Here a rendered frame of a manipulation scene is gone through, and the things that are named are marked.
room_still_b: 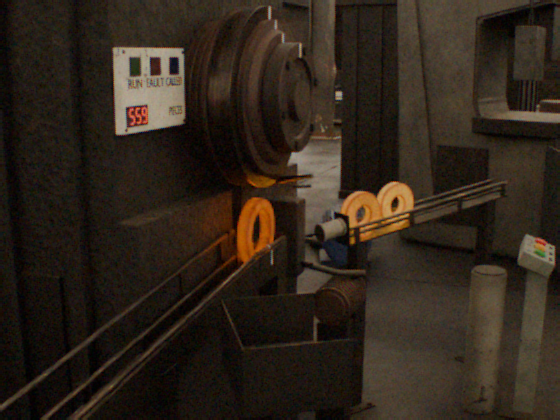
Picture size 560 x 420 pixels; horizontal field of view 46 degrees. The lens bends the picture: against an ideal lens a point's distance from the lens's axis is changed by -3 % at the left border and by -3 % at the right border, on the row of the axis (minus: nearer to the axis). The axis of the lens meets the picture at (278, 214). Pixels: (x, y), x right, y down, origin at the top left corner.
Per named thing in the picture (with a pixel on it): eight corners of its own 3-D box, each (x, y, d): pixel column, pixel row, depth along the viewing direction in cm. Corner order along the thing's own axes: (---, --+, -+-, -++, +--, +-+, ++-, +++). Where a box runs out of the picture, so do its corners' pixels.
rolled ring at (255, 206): (275, 192, 191) (264, 191, 192) (247, 205, 175) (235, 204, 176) (275, 256, 195) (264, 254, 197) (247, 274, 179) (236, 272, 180)
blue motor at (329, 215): (320, 273, 393) (321, 215, 386) (318, 247, 449) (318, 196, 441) (373, 273, 392) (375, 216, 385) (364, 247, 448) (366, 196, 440)
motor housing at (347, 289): (307, 438, 219) (309, 285, 207) (327, 408, 239) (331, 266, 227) (344, 446, 215) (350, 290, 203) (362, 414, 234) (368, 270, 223)
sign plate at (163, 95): (115, 134, 140) (112, 47, 136) (178, 123, 164) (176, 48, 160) (124, 135, 139) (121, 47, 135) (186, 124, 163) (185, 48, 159)
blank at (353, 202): (337, 196, 222) (344, 197, 219) (373, 186, 230) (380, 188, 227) (340, 241, 226) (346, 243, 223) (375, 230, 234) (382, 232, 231)
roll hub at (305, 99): (261, 158, 165) (261, 41, 159) (301, 145, 190) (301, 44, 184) (282, 159, 163) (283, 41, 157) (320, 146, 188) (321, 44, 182)
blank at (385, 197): (373, 186, 230) (380, 188, 227) (406, 177, 238) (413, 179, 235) (375, 230, 234) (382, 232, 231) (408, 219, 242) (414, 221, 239)
